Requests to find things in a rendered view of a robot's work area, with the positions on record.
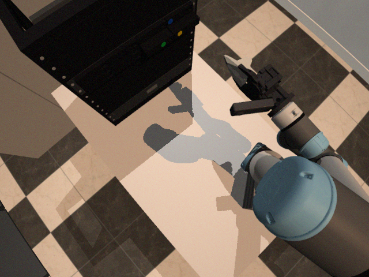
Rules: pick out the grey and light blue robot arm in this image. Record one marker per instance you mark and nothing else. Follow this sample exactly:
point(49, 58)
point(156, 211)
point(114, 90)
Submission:
point(317, 207)

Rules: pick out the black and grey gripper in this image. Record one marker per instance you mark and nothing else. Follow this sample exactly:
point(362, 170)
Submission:
point(259, 86)

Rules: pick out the black open-frame server rack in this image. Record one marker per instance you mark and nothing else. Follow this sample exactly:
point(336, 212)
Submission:
point(115, 55)

